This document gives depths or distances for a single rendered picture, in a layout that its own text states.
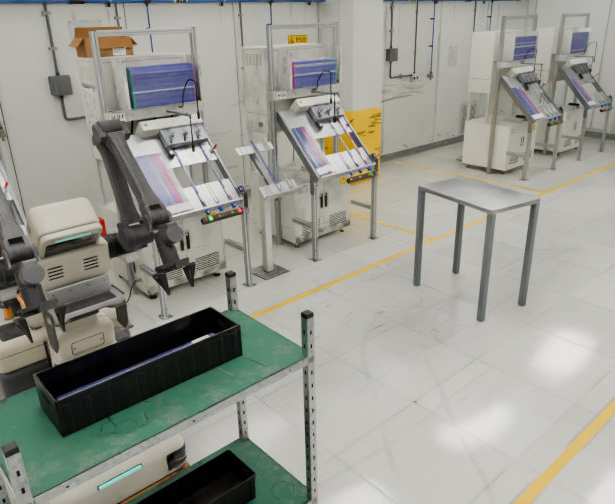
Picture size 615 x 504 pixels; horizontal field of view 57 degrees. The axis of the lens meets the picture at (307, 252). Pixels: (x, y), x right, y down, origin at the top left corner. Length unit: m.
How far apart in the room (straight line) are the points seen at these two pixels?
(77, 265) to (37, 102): 3.52
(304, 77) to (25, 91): 2.36
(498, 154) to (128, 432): 6.71
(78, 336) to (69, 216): 0.47
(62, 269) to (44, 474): 0.80
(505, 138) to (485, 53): 1.08
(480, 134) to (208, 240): 4.47
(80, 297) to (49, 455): 0.71
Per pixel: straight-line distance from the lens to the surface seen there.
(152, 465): 2.63
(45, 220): 2.05
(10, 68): 5.49
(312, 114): 5.09
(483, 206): 3.81
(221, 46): 6.35
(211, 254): 4.57
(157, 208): 1.96
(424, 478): 2.82
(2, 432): 1.77
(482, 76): 7.80
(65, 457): 1.62
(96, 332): 2.28
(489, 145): 7.78
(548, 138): 9.07
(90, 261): 2.17
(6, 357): 2.51
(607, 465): 3.13
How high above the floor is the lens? 1.95
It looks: 23 degrees down
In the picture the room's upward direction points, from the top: 1 degrees counter-clockwise
